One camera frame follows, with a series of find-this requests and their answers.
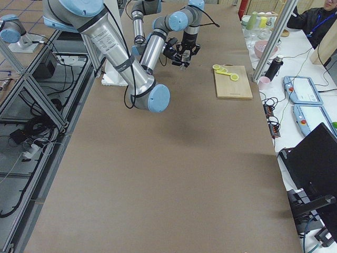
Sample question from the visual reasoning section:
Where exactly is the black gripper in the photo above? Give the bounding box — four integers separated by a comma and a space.
163, 42, 184, 66
182, 32, 201, 56

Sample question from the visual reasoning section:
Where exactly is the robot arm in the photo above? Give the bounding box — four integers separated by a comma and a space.
43, 1, 170, 113
131, 1, 205, 65

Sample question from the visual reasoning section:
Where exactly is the green plastic cup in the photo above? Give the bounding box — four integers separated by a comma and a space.
246, 12, 258, 30

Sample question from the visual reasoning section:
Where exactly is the yellow plastic cup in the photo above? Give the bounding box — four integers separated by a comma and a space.
259, 16, 267, 29

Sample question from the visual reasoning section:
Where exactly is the pink plastic cup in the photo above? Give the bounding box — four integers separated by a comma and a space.
257, 76, 271, 90

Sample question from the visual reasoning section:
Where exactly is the yellow plastic spoon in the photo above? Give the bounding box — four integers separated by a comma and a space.
216, 71, 237, 77

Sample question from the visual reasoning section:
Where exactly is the bamboo cutting board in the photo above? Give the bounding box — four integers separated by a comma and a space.
213, 65, 253, 99

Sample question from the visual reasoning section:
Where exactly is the pink bowl with ice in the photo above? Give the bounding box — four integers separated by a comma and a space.
254, 40, 278, 59

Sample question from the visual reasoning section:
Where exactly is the black thermos bottle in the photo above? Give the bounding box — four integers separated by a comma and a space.
265, 54, 284, 81

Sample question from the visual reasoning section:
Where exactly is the far blue teach pendant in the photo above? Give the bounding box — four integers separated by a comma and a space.
283, 76, 323, 105

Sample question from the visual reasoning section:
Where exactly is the blue teach pendant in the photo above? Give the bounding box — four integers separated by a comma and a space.
293, 104, 336, 137
283, 76, 323, 105

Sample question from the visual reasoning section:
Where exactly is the person in black jacket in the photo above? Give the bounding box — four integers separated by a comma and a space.
286, 1, 336, 49

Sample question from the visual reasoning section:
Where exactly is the near blue teach pendant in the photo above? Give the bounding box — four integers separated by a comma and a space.
293, 104, 336, 137

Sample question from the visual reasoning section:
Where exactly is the black computer monitor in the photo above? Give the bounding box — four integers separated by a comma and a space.
279, 123, 336, 233

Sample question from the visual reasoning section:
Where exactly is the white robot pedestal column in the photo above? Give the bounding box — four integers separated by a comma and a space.
102, 0, 127, 86

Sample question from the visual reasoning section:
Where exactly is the aluminium frame post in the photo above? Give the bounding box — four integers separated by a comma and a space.
252, 0, 298, 83

